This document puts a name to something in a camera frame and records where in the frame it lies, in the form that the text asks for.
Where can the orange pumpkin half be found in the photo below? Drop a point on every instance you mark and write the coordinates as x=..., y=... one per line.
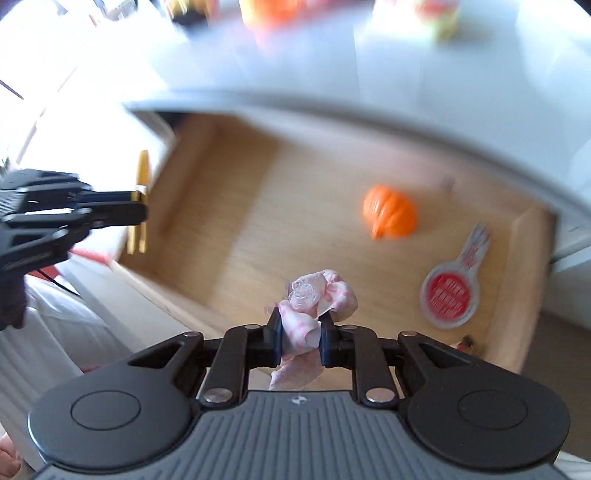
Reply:
x=272, y=5

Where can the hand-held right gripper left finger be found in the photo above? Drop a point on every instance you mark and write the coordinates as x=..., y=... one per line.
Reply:
x=276, y=332

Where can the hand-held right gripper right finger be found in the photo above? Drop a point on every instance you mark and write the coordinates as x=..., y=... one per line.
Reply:
x=327, y=339

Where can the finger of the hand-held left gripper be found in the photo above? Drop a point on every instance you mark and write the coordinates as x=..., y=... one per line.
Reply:
x=120, y=217
x=113, y=197

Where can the pink white cloth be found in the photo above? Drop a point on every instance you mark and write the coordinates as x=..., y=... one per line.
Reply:
x=302, y=332

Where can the white cabinet with grey top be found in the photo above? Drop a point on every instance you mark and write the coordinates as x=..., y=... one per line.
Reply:
x=415, y=69

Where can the orange pumpkin toy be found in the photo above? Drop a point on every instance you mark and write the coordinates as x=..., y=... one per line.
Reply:
x=390, y=212

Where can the small brown item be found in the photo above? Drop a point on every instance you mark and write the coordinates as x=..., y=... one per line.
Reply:
x=465, y=344

